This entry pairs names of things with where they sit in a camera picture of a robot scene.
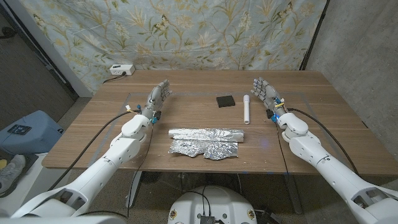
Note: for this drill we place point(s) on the black backdrop stand pole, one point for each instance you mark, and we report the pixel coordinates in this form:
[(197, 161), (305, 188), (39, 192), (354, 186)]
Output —
[(312, 37)]

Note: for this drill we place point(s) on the white power strip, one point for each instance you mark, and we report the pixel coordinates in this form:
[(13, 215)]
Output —
[(122, 69)]

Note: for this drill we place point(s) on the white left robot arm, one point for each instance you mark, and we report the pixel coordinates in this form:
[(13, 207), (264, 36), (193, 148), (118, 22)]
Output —
[(102, 168)]

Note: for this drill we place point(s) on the grey metal table leg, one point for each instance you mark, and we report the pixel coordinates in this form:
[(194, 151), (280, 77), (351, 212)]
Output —
[(134, 189), (292, 193)]

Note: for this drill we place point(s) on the grey sneaker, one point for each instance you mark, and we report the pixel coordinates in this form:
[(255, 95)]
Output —
[(11, 172)]

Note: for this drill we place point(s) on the black square package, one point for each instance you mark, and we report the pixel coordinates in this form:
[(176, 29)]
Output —
[(225, 101)]

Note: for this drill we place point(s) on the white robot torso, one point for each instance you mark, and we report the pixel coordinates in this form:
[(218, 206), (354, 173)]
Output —
[(214, 202)]

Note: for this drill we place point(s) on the crinkled aluminum foil roll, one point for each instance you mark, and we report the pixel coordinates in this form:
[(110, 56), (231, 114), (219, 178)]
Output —
[(205, 137)]

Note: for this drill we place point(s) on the yellow padded item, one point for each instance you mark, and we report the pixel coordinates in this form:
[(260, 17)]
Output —
[(3, 164)]

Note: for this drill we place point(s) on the floral blue backdrop cloth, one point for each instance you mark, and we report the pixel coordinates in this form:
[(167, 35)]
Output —
[(186, 34)]

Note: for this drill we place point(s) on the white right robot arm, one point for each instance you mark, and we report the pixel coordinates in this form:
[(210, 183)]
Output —
[(329, 168)]

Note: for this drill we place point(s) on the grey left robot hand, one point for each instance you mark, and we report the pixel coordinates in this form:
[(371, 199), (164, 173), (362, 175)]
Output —
[(155, 98)]

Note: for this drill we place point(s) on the blue plastic bin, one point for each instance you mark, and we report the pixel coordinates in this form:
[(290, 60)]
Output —
[(34, 137)]

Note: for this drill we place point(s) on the white cylindrical tube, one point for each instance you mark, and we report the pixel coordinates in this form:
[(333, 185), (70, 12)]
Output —
[(246, 109)]

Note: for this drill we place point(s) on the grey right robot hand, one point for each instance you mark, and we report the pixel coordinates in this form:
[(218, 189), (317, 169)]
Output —
[(267, 93)]

